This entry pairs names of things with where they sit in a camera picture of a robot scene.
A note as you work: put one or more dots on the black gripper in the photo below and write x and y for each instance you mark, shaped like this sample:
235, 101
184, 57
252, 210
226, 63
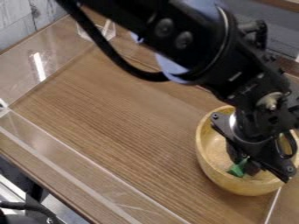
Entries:
270, 153

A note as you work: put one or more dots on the black metal base plate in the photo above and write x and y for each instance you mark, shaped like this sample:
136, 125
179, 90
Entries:
39, 216

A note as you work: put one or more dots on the brown wooden bowl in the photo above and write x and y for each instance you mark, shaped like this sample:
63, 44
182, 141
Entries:
215, 163

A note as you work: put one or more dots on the green rectangular block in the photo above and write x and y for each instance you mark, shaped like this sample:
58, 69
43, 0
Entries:
238, 169

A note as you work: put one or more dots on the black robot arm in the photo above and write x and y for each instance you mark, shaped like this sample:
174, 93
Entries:
207, 50

